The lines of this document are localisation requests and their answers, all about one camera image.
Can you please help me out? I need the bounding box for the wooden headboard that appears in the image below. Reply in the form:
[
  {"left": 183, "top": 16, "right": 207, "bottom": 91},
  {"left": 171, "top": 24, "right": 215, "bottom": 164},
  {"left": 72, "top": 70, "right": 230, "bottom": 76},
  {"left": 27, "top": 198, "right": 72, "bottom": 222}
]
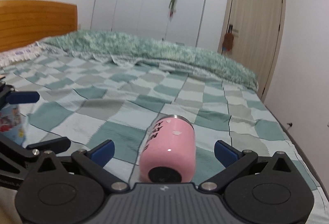
[{"left": 0, "top": 0, "right": 78, "bottom": 52}]

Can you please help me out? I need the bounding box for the brown plush door hanger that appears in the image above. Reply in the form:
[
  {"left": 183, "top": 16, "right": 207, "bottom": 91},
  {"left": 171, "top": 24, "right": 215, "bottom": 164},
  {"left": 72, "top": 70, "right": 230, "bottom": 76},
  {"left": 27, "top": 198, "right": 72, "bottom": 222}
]
[{"left": 222, "top": 32, "right": 234, "bottom": 51}]

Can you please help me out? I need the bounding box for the checkered green bed sheet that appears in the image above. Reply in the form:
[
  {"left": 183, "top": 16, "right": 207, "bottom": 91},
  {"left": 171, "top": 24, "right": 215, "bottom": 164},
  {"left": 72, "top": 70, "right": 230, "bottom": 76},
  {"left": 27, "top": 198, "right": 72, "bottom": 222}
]
[{"left": 1, "top": 53, "right": 328, "bottom": 223}]

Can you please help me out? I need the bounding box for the green floral duvet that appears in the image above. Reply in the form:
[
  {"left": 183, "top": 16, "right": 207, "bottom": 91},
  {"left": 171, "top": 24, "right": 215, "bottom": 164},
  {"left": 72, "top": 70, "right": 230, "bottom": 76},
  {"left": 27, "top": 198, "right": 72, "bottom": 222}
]
[{"left": 41, "top": 30, "right": 259, "bottom": 91}]

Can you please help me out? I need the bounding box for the white patterned cup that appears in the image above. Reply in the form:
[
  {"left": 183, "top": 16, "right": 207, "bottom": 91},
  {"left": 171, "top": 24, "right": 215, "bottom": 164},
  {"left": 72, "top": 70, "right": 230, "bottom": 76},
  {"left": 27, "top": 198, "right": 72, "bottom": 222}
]
[{"left": 0, "top": 104, "right": 25, "bottom": 145}]

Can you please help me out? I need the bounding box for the pink tumbler cup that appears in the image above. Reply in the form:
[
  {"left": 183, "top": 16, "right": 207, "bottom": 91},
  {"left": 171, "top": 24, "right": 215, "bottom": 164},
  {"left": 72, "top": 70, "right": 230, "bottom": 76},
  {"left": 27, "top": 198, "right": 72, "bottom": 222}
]
[{"left": 139, "top": 115, "right": 196, "bottom": 183}]

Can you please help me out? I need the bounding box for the floral pillow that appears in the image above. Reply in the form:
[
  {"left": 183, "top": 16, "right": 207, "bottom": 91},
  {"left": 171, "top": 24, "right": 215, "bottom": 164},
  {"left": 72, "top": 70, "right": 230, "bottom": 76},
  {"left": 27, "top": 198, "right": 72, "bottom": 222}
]
[{"left": 0, "top": 42, "right": 48, "bottom": 68}]

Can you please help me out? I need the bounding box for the beige wooden door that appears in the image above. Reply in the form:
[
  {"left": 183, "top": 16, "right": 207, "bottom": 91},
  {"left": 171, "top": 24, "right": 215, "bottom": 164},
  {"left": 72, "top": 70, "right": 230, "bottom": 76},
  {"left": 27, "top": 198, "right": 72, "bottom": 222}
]
[{"left": 218, "top": 0, "right": 286, "bottom": 101}]

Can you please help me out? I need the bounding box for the green hanging toy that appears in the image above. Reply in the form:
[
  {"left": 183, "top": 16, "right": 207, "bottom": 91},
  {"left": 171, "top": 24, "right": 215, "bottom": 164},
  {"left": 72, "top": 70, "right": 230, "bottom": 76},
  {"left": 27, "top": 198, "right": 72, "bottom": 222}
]
[{"left": 168, "top": 0, "right": 177, "bottom": 20}]

